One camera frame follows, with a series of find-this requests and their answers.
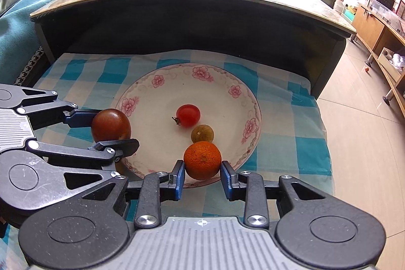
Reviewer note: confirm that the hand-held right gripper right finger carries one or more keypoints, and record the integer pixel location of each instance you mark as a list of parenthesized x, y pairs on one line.
[(225, 181)]

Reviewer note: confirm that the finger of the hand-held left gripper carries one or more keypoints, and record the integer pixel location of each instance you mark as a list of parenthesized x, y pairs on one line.
[(79, 118), (126, 146)]

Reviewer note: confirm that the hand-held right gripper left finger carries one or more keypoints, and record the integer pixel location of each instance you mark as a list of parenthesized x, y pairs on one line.
[(178, 181)]

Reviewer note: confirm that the dark brown-red tomato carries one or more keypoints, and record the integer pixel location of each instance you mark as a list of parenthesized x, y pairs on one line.
[(110, 126)]

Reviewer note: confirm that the orange mandarin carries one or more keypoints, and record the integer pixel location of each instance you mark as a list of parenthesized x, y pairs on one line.
[(202, 161)]

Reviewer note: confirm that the white floral plate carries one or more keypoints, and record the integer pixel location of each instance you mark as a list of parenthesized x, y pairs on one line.
[(218, 99)]

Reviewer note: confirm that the brown longan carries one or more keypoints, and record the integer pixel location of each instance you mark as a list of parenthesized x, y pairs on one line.
[(202, 133)]

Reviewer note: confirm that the houndstooth patterned cloth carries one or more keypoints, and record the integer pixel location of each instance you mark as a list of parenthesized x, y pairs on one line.
[(30, 67)]

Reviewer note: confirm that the red cherry tomato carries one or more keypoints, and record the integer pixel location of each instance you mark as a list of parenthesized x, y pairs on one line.
[(188, 115)]

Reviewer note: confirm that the blue white checkered cloth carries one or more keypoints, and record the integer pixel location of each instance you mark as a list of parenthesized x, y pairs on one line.
[(284, 143)]

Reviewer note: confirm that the teal blanket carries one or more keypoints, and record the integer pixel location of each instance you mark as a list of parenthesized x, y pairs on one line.
[(19, 29)]

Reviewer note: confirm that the dark coffee table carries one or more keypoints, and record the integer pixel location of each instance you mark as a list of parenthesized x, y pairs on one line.
[(196, 20)]

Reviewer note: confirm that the white plastic drawer cart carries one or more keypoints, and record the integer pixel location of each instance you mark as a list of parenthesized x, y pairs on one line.
[(345, 9)]

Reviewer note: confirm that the wooden tv cabinet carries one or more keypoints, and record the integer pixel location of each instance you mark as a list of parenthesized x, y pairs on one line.
[(379, 36)]

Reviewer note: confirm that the clear plastic storage box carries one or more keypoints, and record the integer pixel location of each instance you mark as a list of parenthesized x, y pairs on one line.
[(384, 2)]

